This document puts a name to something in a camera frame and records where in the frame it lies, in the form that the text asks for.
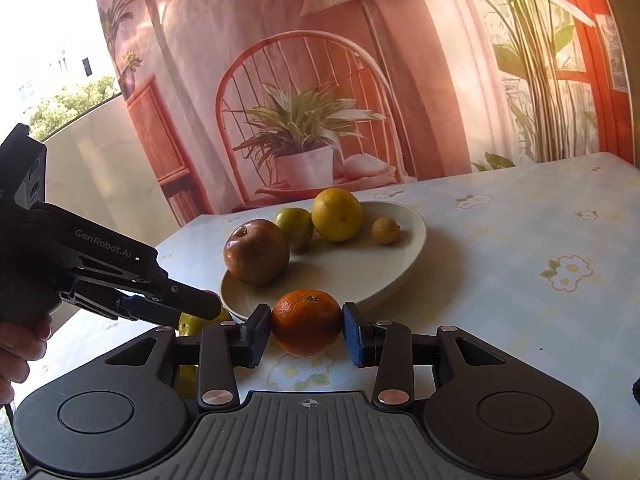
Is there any white building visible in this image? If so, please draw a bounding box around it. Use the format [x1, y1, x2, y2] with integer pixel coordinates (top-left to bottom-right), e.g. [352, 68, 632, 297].
[17, 45, 93, 106]

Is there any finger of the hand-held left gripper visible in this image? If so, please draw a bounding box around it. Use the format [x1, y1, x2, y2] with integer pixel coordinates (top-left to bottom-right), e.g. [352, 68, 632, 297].
[59, 261, 224, 324]

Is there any yellow orange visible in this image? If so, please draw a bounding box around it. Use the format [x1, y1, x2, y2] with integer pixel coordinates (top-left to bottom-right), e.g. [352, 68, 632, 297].
[311, 187, 364, 242]

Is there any floral checked tablecloth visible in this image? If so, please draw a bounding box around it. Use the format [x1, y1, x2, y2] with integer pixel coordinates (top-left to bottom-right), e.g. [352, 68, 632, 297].
[30, 152, 640, 461]

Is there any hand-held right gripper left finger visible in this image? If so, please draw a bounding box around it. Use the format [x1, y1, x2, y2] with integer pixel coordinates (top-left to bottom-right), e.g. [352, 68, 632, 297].
[100, 304, 272, 409]

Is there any cream plate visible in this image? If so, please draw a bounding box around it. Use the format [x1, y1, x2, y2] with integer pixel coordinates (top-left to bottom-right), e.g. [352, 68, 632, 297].
[220, 201, 427, 322]

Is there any printed wall cloth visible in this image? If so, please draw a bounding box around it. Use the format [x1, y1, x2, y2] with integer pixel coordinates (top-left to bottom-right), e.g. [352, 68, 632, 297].
[90, 0, 633, 226]

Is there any person's left hand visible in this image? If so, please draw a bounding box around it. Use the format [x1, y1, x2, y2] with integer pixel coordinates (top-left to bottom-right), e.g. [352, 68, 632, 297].
[0, 319, 54, 403]

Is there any small brown round fruit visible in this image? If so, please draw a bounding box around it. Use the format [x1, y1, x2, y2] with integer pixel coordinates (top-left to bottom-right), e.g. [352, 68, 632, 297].
[371, 216, 402, 246]

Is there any green tree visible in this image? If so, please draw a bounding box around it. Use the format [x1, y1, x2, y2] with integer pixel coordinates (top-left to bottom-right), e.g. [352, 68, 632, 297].
[27, 76, 121, 142]

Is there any yellow-green round fruit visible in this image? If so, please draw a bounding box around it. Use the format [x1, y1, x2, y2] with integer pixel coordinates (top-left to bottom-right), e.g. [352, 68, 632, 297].
[273, 207, 315, 252]
[176, 310, 232, 402]

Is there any orange tangerine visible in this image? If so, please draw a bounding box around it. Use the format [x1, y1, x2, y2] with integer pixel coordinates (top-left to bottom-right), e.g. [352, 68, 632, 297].
[270, 290, 343, 357]

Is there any dark red apple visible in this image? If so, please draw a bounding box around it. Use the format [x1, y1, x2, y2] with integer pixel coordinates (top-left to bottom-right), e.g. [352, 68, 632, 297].
[223, 219, 291, 287]

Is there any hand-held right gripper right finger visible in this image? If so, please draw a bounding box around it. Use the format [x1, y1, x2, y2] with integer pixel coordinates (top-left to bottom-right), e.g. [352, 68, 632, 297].
[341, 301, 511, 407]

